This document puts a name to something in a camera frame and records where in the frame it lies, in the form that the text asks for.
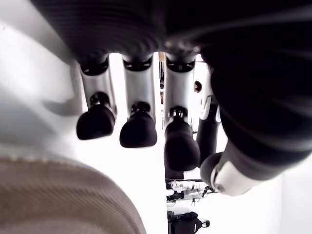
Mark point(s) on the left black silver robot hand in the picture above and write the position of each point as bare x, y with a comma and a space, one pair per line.
243, 85

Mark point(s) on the dark brown round plate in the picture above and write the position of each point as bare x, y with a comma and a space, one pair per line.
61, 195

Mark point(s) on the distant person with dark hair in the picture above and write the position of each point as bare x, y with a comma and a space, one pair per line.
198, 86

